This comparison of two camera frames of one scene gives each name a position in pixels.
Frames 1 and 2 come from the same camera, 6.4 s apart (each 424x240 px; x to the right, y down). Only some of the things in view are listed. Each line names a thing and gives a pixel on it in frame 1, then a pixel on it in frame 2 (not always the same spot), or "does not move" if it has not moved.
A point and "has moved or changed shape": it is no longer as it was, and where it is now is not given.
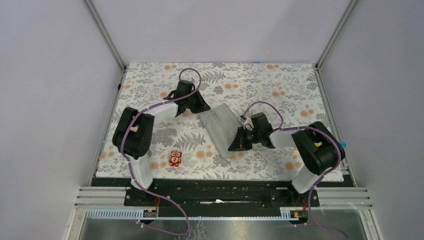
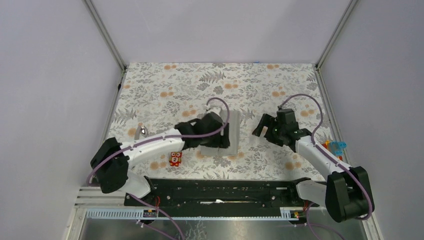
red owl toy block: (175, 158) does not move
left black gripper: (202, 106) → (221, 140)
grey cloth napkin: (222, 123) has moved or changed shape
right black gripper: (239, 143) → (266, 120)
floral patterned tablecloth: (288, 95) does not move
